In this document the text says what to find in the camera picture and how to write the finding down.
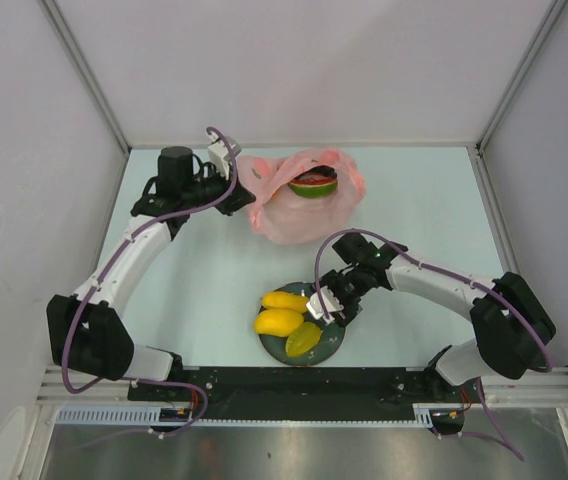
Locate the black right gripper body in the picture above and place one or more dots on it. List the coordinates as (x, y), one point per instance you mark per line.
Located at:
(347, 288)

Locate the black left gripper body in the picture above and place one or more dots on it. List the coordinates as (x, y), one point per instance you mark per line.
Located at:
(215, 188)

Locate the pink plastic bag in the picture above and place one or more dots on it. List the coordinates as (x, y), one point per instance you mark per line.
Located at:
(287, 219)

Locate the yellow fake starfruit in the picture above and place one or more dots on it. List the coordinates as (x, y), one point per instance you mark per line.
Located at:
(302, 339)

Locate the yellow fake banana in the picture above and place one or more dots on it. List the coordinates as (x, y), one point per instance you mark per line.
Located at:
(285, 300)

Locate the yellow fake mango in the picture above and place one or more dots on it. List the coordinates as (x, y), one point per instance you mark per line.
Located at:
(277, 322)

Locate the red fake watermelon slice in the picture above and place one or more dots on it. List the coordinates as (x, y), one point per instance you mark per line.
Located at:
(313, 187)

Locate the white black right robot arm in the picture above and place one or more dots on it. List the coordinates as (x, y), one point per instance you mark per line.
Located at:
(511, 328)

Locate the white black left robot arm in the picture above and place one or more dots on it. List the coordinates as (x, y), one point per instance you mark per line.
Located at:
(86, 329)

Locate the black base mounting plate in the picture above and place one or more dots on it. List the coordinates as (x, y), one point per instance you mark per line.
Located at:
(309, 394)

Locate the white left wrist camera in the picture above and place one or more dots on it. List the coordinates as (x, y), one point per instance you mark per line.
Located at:
(219, 155)

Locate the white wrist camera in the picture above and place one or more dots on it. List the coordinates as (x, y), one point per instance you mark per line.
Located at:
(323, 305)
(219, 155)

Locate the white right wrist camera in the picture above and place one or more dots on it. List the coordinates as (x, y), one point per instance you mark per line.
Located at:
(323, 305)

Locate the aluminium frame rail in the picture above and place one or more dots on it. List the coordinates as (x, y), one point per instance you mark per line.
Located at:
(78, 60)

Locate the white slotted cable duct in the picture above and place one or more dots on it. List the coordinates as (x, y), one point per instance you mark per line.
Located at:
(108, 415)

